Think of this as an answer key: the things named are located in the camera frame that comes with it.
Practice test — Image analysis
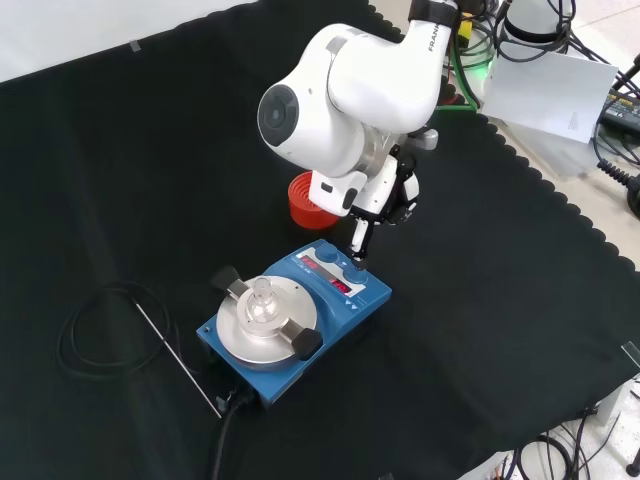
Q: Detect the clear round-bottom glass flask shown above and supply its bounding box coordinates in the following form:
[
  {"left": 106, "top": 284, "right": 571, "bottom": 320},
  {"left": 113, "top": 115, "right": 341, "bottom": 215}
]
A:
[{"left": 243, "top": 278, "right": 278, "bottom": 324}]

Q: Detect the metal probe with black cable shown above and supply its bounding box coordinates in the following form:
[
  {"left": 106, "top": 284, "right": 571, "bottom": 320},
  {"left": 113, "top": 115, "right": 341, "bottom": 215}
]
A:
[{"left": 56, "top": 281, "right": 224, "bottom": 419}]

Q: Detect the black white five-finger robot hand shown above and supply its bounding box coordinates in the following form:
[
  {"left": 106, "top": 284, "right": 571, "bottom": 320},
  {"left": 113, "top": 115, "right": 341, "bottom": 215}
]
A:
[{"left": 347, "top": 144, "right": 422, "bottom": 266}]

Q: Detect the black power adapter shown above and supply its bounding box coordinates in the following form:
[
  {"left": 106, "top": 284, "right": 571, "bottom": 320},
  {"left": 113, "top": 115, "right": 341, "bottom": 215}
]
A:
[{"left": 598, "top": 85, "right": 640, "bottom": 130}]

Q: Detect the black cloth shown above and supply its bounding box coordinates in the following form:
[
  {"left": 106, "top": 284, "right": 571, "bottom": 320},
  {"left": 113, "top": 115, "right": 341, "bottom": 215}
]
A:
[{"left": 0, "top": 0, "right": 640, "bottom": 480}]

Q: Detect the silver heating block with handles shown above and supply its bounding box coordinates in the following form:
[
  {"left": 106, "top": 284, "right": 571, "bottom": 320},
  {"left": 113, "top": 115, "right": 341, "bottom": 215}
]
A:
[{"left": 209, "top": 265, "right": 324, "bottom": 374}]

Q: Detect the black coiled cable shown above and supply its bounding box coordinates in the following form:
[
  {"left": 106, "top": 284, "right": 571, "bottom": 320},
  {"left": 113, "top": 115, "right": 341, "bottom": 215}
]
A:
[{"left": 595, "top": 127, "right": 640, "bottom": 219}]

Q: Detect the black heater power cable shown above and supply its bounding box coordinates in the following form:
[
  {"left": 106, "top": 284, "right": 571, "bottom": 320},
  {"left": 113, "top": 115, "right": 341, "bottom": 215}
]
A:
[{"left": 208, "top": 385, "right": 257, "bottom": 480}]

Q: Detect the green cable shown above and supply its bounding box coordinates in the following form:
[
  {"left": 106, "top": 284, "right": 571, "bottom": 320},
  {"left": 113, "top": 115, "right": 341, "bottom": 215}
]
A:
[{"left": 448, "top": 27, "right": 495, "bottom": 110}]

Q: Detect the heater with blue base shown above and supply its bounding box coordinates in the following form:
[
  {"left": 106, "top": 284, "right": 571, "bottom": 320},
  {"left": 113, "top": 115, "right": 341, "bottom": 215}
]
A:
[{"left": 195, "top": 238, "right": 394, "bottom": 412}]

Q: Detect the red ribbed flask ring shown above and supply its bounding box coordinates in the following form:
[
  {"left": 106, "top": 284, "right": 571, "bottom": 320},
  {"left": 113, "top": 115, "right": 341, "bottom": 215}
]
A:
[{"left": 287, "top": 170, "right": 342, "bottom": 231}]

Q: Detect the pale board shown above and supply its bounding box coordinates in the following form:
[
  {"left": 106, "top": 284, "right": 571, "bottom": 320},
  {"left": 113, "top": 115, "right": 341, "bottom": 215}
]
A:
[{"left": 481, "top": 49, "right": 620, "bottom": 145}]

